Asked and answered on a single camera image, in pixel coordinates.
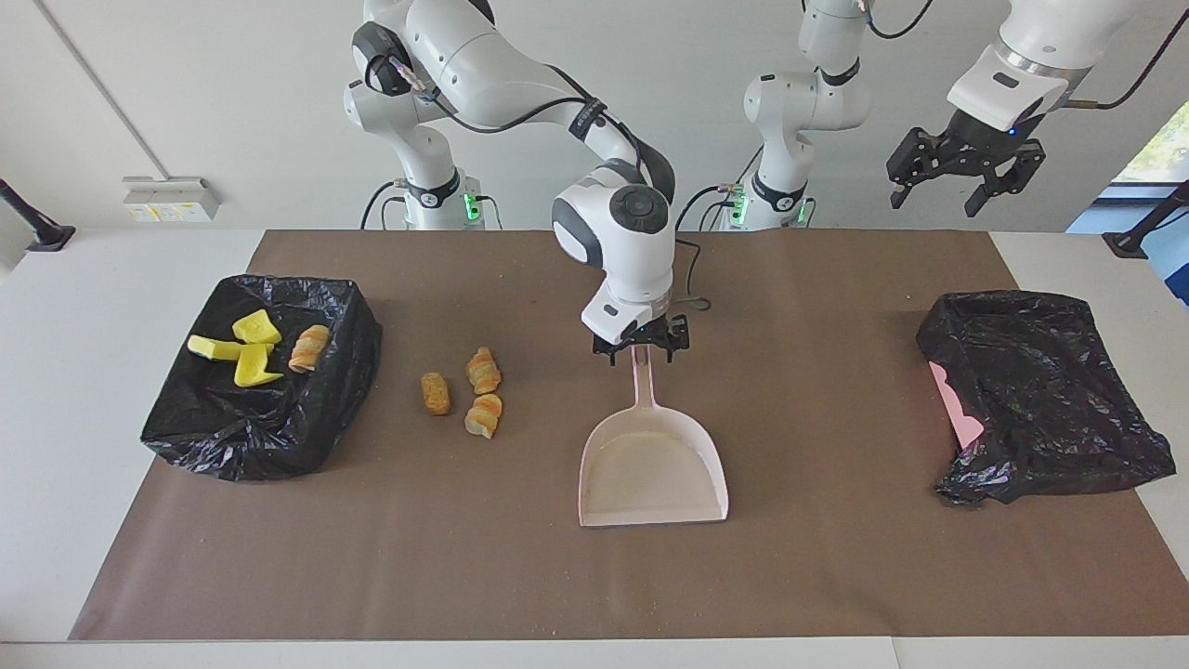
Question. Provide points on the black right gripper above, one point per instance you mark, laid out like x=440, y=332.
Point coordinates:
x=650, y=334

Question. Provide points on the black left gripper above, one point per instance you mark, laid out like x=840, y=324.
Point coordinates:
x=975, y=139

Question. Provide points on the pale pink plastic dustpan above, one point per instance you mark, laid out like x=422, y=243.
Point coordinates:
x=650, y=474

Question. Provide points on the orange striped croissant piece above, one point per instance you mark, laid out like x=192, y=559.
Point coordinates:
x=483, y=372
x=483, y=415

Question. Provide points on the brown breaded nugget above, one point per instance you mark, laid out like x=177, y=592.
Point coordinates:
x=435, y=394

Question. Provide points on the beige crusty bread chunk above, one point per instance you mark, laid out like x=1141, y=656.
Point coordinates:
x=309, y=348

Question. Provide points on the yellow sponge piece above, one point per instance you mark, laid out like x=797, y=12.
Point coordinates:
x=256, y=327
x=257, y=367
x=215, y=348

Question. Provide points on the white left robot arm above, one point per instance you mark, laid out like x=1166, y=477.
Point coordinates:
x=790, y=102

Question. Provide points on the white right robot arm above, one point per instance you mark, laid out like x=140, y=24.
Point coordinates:
x=613, y=269

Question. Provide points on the black plastic trash bag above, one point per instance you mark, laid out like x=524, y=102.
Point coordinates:
x=1040, y=390
x=260, y=437

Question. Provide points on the pink plastic bin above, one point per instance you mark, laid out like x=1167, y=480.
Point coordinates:
x=957, y=409

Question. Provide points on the window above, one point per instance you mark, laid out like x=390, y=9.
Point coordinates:
x=1166, y=153

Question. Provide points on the brown paper table mat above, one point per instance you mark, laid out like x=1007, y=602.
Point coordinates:
x=464, y=576

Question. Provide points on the black camera stand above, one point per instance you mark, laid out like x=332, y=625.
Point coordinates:
x=1129, y=243
x=51, y=237

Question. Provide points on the white wall socket box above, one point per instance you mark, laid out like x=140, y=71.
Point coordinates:
x=172, y=200

